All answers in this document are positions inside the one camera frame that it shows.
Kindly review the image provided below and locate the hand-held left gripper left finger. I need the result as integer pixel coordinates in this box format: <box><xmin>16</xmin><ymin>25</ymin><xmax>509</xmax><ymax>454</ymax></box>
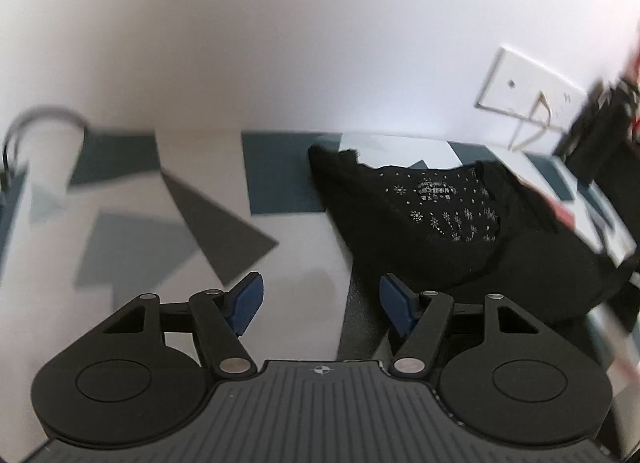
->
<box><xmin>100</xmin><ymin>271</ymin><xmax>264</xmax><ymax>379</ymax></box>

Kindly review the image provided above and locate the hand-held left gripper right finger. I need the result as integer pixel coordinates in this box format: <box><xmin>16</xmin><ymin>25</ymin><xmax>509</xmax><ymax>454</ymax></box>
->
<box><xmin>378</xmin><ymin>274</ymin><xmax>546</xmax><ymax>379</ymax></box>

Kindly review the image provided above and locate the black snowflake print sweater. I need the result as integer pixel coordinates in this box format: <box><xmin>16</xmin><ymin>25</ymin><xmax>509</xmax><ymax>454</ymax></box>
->
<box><xmin>307</xmin><ymin>143</ymin><xmax>640</xmax><ymax>339</ymax></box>

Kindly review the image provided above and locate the geometric printed blanket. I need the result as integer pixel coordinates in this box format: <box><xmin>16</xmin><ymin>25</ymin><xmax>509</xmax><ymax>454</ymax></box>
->
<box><xmin>0</xmin><ymin>128</ymin><xmax>640</xmax><ymax>444</ymax></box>

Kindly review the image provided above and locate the black water bottle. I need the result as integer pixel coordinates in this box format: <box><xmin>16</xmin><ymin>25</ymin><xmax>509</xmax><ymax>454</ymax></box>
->
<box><xmin>555</xmin><ymin>70</ymin><xmax>640</xmax><ymax>184</ymax></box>

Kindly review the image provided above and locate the white network cable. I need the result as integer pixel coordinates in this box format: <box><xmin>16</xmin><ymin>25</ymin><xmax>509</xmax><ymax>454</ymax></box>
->
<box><xmin>510</xmin><ymin>95</ymin><xmax>553</xmax><ymax>151</ymax></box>

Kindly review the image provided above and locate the white coaxial wall plate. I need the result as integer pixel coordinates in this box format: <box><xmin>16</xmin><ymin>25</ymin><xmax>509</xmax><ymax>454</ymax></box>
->
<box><xmin>475</xmin><ymin>45</ymin><xmax>541</xmax><ymax>116</ymax></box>

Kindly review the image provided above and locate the white network wall plate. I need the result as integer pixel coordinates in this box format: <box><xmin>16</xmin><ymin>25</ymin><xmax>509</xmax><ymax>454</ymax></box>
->
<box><xmin>530</xmin><ymin>63</ymin><xmax>588</xmax><ymax>131</ymax></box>

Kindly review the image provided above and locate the black looped cable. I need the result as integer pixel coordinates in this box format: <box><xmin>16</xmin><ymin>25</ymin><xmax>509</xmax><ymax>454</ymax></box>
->
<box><xmin>0</xmin><ymin>105</ymin><xmax>91</xmax><ymax>178</ymax></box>

